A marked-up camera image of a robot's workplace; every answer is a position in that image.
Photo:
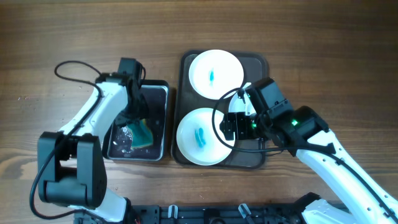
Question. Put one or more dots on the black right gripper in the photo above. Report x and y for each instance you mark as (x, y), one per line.
(241, 132)

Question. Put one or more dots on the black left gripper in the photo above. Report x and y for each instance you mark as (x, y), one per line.
(143, 113)

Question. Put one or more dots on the green yellow sponge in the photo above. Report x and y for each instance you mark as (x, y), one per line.
(141, 134)

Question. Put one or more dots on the white plate front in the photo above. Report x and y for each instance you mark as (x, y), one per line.
(198, 142)

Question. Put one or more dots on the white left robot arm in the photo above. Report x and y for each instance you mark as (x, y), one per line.
(71, 170)

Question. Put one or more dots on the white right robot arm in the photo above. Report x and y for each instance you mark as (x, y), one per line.
(307, 136)

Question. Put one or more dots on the black metal water tray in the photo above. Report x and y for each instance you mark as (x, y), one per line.
(117, 141)

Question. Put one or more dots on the white plate blue stain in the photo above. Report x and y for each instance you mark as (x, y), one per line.
(215, 72)

